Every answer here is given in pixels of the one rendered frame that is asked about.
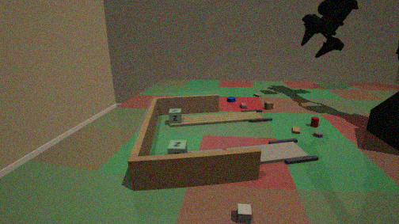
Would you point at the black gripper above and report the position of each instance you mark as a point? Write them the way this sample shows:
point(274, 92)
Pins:
point(329, 25)

